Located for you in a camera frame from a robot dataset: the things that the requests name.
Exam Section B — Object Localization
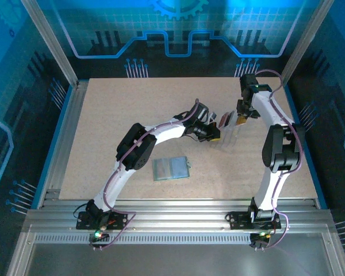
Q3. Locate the clear acrylic card stand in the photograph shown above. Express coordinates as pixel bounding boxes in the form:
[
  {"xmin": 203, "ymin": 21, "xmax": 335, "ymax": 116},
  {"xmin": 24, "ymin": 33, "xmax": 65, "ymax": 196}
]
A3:
[{"xmin": 210, "ymin": 110, "xmax": 244, "ymax": 151}]

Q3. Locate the grey-green card holder wallet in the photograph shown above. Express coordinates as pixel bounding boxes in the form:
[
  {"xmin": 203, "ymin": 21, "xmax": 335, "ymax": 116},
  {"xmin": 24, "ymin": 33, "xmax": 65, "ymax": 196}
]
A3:
[{"xmin": 151, "ymin": 156, "xmax": 192, "ymax": 182}]

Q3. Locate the small LED circuit board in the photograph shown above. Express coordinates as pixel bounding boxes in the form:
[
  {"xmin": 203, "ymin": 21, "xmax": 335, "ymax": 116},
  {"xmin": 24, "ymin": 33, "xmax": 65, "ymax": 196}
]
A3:
[
  {"xmin": 89, "ymin": 229, "xmax": 110, "ymax": 243},
  {"xmin": 249, "ymin": 231, "xmax": 271, "ymax": 244}
]

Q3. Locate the grey metal panel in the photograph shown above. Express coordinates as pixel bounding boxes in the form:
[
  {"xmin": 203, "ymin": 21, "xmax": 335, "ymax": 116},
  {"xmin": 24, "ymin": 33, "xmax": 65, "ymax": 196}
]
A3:
[{"xmin": 5, "ymin": 231, "xmax": 345, "ymax": 276}]

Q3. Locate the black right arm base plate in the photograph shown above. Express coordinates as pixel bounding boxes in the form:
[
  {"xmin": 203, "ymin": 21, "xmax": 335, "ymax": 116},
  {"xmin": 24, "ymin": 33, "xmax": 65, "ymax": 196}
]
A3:
[{"xmin": 225, "ymin": 211, "xmax": 282, "ymax": 231}]

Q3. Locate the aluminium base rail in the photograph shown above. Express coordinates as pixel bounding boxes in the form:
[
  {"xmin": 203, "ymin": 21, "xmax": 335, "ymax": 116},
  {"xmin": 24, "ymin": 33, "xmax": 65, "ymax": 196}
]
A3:
[{"xmin": 22, "ymin": 198, "xmax": 336, "ymax": 235}]

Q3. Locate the aluminium frame post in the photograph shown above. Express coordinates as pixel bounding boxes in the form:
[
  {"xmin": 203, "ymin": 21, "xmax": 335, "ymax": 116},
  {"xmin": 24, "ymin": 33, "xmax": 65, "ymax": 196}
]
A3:
[
  {"xmin": 279, "ymin": 0, "xmax": 336, "ymax": 85},
  {"xmin": 20, "ymin": 0, "xmax": 81, "ymax": 89}
]

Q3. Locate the slotted grey cable duct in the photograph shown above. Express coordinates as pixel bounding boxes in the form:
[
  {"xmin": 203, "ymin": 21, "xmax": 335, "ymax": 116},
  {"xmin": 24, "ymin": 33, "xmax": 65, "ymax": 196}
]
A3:
[{"xmin": 34, "ymin": 234, "xmax": 255, "ymax": 245}]

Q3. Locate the aluminium side rail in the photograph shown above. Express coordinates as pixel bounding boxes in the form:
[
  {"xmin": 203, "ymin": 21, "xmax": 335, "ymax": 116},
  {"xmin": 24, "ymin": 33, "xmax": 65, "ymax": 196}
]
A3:
[{"xmin": 36, "ymin": 82, "xmax": 90, "ymax": 209}]

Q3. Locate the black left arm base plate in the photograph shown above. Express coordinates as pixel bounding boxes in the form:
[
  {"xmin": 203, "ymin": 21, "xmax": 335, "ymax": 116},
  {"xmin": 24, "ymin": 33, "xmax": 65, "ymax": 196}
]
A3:
[{"xmin": 76, "ymin": 210, "xmax": 129, "ymax": 231}]

